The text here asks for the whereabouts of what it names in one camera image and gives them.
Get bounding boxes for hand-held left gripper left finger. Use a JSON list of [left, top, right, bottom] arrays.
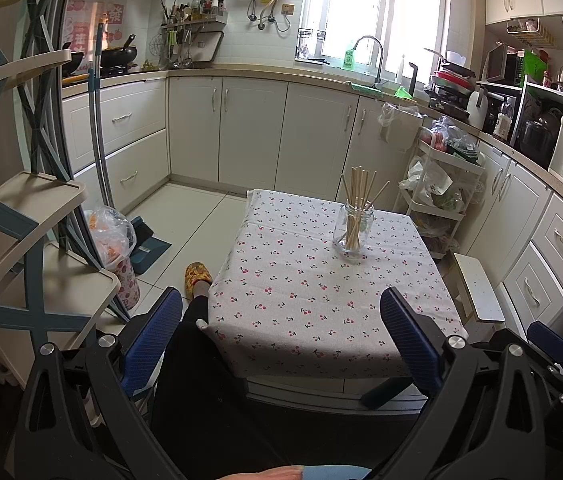
[[14, 286, 185, 480]]

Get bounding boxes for plastic bag with contents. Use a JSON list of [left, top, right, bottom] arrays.
[[84, 205, 142, 311]]

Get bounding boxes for beige countertop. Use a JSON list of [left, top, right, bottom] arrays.
[[62, 62, 563, 216]]

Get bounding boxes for blue and beige shelf unit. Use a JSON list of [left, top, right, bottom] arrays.
[[0, 0, 135, 396]]

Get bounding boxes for yellow slipper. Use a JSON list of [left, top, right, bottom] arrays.
[[184, 261, 215, 297]]

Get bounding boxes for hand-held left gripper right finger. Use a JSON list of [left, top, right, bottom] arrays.
[[379, 286, 558, 480]]

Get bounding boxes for hanging beige trash bin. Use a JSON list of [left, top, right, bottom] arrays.
[[378, 101, 425, 153]]

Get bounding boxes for mop with grey handle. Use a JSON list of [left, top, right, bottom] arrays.
[[86, 12, 117, 211]]

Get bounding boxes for stack of pans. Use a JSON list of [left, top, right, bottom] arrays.
[[424, 49, 479, 121]]

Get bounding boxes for cherry print tablecloth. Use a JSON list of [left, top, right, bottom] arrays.
[[208, 189, 469, 380]]

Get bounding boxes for white countertop shelf rack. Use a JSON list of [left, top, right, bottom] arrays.
[[476, 72, 563, 171]]

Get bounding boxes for bag of green vegetables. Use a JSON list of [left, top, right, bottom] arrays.
[[431, 187, 465, 211]]

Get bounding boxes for wall utensil rack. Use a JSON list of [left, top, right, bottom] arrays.
[[149, 0, 230, 71]]

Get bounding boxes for clear plastic bottle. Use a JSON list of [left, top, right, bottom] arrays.
[[492, 97, 517, 141]]

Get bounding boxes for light blue cloth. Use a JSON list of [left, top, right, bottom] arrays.
[[304, 464, 372, 480]]

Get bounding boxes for black wok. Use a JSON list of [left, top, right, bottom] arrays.
[[59, 42, 87, 78], [99, 34, 140, 68]]

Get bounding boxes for curved sink faucet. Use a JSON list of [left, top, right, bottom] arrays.
[[351, 35, 389, 92]]

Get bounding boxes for white jug kettle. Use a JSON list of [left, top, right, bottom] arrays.
[[466, 87, 489, 131]]

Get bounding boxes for black rice cooker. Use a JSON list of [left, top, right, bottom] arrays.
[[516, 107, 562, 166]]

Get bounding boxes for pink wall poster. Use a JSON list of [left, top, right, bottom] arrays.
[[64, 0, 127, 58]]

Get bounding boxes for kitchen window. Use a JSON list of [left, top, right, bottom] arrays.
[[294, 0, 455, 78]]

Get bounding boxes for water heater pipes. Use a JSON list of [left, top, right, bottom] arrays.
[[246, 0, 295, 33]]

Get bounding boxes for microwave oven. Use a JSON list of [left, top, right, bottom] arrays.
[[481, 42, 522, 86]]

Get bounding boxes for white rolling cart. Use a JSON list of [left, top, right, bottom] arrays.
[[394, 135, 487, 261]]

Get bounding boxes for dark teal dustpan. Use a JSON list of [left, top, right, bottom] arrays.
[[124, 216, 173, 276]]

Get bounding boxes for person's left hand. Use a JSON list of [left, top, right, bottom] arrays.
[[219, 465, 308, 480]]

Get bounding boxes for white step stool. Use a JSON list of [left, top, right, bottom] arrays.
[[451, 252, 507, 341]]

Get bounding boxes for beige cutting board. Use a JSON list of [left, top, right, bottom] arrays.
[[194, 31, 226, 63]]

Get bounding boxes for white plastic bag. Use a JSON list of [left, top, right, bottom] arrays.
[[400, 157, 455, 208]]

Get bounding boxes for clear glass jar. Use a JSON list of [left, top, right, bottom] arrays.
[[332, 200, 376, 255]]

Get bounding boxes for gas stove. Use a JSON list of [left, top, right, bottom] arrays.
[[62, 62, 142, 82]]

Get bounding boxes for groceries in clear bags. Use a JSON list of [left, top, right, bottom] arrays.
[[424, 116, 482, 163]]

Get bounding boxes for person's leg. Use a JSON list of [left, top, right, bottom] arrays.
[[149, 280, 377, 480]]

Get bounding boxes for bunch of wooden chopsticks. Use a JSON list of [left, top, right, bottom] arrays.
[[340, 165, 392, 251]]

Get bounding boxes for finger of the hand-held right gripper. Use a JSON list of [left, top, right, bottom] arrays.
[[526, 320, 563, 397]]

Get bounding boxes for white base cabinets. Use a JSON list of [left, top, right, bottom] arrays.
[[62, 72, 563, 361]]

